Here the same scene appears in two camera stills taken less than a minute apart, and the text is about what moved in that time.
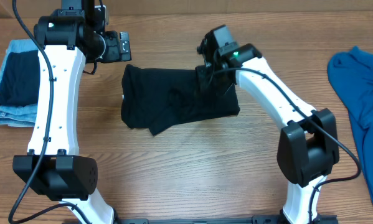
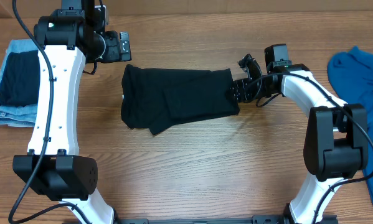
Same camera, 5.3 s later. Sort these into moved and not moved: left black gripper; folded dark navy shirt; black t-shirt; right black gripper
Moved: right black gripper
Not moved: folded dark navy shirt; left black gripper; black t-shirt
